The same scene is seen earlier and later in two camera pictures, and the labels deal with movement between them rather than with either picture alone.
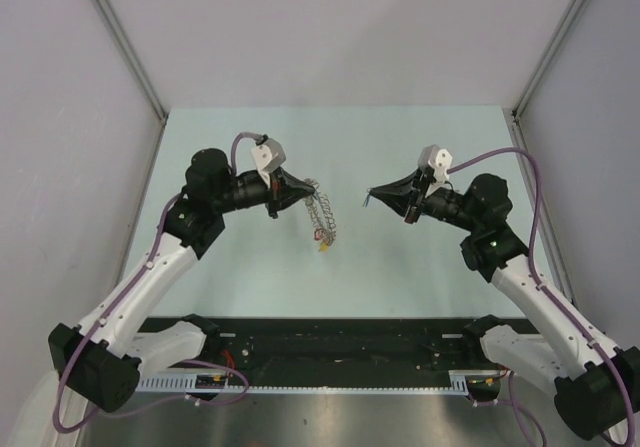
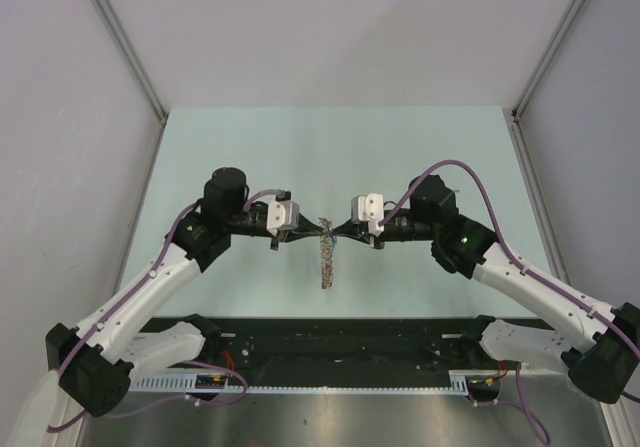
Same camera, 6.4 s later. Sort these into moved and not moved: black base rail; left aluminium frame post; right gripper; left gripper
Moved: right gripper; left gripper
Not moved: black base rail; left aluminium frame post
